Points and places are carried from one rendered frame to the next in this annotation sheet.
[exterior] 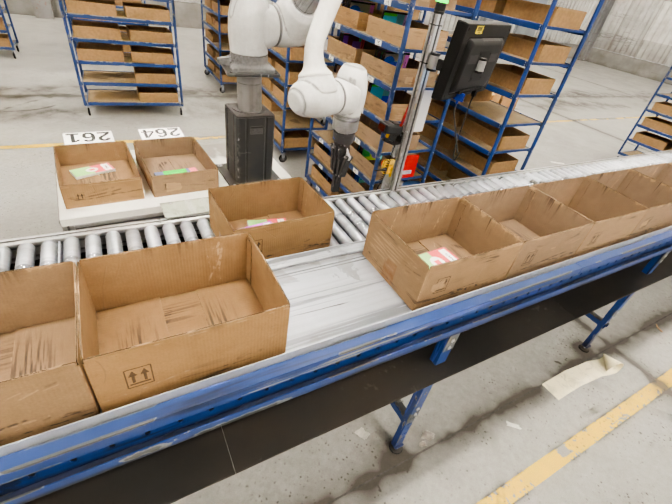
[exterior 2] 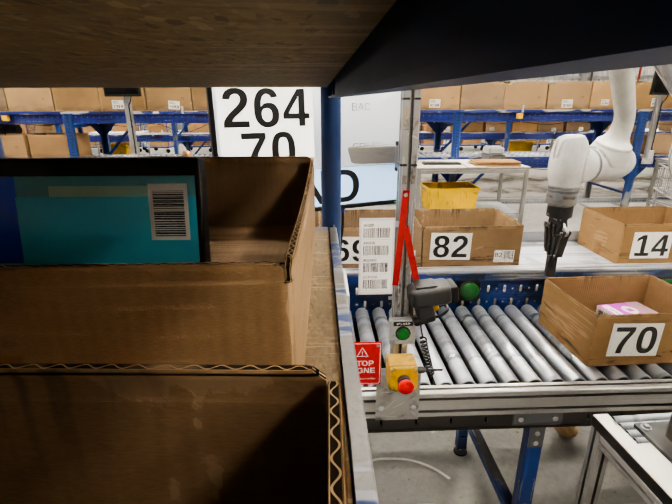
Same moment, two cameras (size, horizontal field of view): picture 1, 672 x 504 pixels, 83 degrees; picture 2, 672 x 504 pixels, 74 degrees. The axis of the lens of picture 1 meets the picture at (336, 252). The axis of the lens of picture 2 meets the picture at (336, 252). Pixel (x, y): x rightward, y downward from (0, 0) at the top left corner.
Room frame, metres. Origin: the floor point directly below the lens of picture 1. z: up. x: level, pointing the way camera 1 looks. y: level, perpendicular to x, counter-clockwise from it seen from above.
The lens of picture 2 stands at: (2.83, 0.18, 1.51)
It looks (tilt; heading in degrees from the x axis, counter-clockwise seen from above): 19 degrees down; 212
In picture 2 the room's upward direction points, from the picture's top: straight up
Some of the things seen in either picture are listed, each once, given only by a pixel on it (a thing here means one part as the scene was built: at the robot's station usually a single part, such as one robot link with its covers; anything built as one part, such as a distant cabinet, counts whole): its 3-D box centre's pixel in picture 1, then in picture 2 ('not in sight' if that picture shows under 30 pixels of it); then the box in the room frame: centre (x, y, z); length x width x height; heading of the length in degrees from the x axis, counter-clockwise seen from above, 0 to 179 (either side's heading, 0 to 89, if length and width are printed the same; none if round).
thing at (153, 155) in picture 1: (175, 164); not in sight; (1.59, 0.81, 0.80); 0.38 x 0.28 x 0.10; 39
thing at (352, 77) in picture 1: (348, 89); (571, 160); (1.30, 0.06, 1.33); 0.13 x 0.11 x 0.16; 141
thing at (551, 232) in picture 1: (517, 228); (367, 237); (1.27, -0.65, 0.97); 0.39 x 0.29 x 0.17; 125
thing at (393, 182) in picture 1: (409, 121); (402, 268); (1.86, -0.23, 1.11); 0.12 x 0.05 x 0.88; 125
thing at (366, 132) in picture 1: (383, 132); not in sight; (2.60, -0.17, 0.79); 0.40 x 0.30 x 0.10; 36
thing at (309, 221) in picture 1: (270, 219); (621, 316); (1.23, 0.27, 0.83); 0.39 x 0.29 x 0.17; 127
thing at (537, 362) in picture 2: (339, 234); (520, 342); (1.37, 0.00, 0.72); 0.52 x 0.05 x 0.05; 35
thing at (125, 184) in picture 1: (98, 171); not in sight; (1.40, 1.06, 0.80); 0.38 x 0.28 x 0.10; 38
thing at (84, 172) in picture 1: (93, 171); not in sight; (1.46, 1.13, 0.76); 0.16 x 0.07 x 0.02; 144
